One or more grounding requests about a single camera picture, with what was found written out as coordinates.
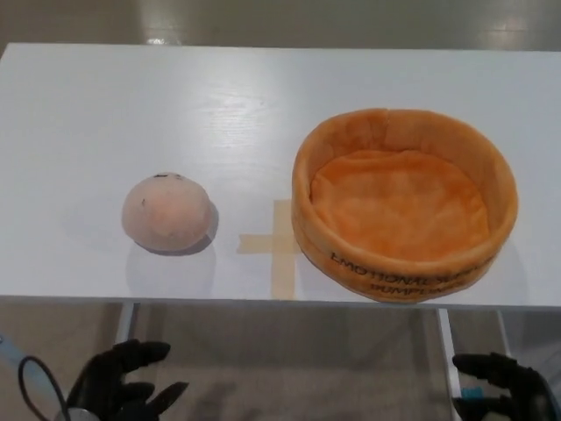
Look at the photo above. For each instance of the long beige tape strip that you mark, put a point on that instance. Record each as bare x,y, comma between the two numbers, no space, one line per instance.
285,272

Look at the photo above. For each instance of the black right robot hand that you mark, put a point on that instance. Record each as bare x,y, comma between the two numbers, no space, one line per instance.
521,386

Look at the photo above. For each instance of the light blue slanted bar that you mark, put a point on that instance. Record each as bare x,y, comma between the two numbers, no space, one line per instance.
17,361

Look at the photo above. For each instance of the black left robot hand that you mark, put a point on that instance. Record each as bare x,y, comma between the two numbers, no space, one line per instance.
109,386

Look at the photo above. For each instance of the short beige tape strip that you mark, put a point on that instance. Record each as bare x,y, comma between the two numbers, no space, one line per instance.
256,244

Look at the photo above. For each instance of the pink round plush toy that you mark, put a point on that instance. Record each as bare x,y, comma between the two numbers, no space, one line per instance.
168,215

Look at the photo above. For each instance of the orange plush round plate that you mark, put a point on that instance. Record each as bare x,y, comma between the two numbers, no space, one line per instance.
394,206

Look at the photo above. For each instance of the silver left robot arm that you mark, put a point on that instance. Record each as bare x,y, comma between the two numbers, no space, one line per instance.
72,415

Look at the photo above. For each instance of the white table leg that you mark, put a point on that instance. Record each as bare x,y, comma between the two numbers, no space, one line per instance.
449,342
127,324

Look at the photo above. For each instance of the white table frame bar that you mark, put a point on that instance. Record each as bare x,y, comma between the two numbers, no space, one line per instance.
504,329

